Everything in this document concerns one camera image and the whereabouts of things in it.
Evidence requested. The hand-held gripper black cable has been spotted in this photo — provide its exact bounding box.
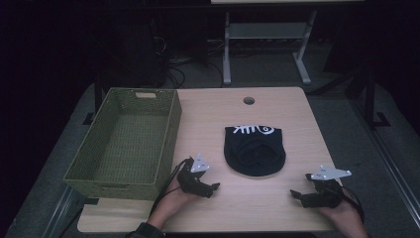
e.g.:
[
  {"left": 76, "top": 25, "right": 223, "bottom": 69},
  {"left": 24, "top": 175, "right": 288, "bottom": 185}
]
[
  {"left": 341, "top": 186, "right": 367, "bottom": 223},
  {"left": 149, "top": 158, "right": 193, "bottom": 217}
]

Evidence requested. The black beanie with white print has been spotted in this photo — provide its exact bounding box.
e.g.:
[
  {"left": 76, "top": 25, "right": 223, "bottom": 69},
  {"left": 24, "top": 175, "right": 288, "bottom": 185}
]
[{"left": 223, "top": 124, "right": 287, "bottom": 178}]

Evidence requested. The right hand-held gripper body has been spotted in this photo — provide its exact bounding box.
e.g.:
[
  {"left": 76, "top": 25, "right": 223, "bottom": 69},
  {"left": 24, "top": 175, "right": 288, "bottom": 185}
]
[{"left": 304, "top": 165, "right": 353, "bottom": 209}]

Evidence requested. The person's right hand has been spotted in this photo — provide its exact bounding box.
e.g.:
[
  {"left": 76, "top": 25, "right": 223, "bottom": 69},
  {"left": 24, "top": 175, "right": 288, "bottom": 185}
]
[{"left": 317, "top": 196, "right": 367, "bottom": 232}]

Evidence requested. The white metal table frame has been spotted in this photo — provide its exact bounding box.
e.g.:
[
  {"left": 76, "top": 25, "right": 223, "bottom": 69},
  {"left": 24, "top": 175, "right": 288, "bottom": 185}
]
[{"left": 222, "top": 10, "right": 319, "bottom": 86}]

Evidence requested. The grey metal floor rail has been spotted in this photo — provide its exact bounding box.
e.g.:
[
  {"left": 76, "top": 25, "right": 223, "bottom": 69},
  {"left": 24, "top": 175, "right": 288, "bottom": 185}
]
[
  {"left": 41, "top": 184, "right": 87, "bottom": 238},
  {"left": 349, "top": 95, "right": 420, "bottom": 230}
]

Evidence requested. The right hand-held gripper black cable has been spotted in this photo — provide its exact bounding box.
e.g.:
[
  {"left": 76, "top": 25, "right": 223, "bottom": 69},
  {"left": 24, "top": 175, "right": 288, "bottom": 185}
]
[{"left": 341, "top": 186, "right": 367, "bottom": 223}]

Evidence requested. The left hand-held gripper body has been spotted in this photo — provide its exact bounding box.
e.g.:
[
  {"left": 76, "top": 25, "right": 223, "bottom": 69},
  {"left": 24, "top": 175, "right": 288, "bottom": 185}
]
[{"left": 176, "top": 152, "right": 213, "bottom": 198}]

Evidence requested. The left hand-held gripper black cable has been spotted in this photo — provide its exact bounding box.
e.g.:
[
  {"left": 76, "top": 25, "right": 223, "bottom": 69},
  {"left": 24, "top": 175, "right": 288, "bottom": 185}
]
[{"left": 149, "top": 158, "right": 193, "bottom": 217}]

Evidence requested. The green woven basket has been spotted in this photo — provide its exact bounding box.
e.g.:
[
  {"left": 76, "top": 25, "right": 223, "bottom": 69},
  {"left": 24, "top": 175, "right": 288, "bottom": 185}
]
[{"left": 62, "top": 87, "right": 183, "bottom": 201}]

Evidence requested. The black metal stand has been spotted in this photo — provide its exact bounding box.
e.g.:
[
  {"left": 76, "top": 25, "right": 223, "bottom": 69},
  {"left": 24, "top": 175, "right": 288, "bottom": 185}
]
[{"left": 361, "top": 63, "right": 392, "bottom": 131}]

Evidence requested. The bundle of black floor cables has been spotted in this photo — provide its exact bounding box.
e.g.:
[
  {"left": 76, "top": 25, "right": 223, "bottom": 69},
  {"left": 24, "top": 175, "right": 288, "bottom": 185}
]
[{"left": 154, "top": 35, "right": 226, "bottom": 89}]

